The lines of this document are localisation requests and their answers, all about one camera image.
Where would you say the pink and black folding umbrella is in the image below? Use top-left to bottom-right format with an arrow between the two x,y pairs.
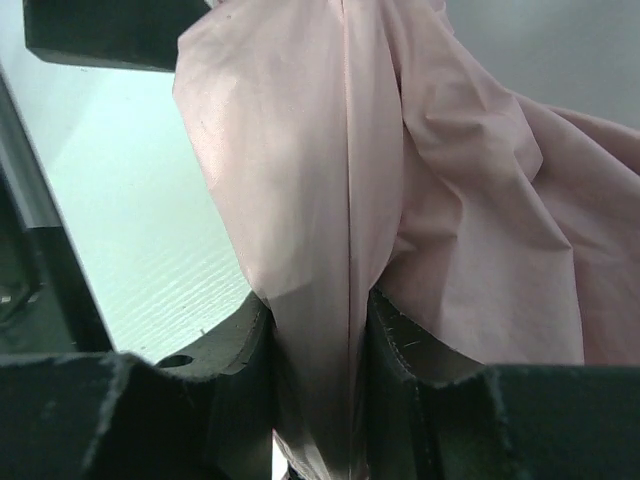
173,1 -> 639,479

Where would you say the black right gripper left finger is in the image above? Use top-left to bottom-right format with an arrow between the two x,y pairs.
1,295 -> 272,479

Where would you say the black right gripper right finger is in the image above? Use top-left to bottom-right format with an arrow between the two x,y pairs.
365,291 -> 639,479

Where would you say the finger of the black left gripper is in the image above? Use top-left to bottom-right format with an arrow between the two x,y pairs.
23,0 -> 211,72

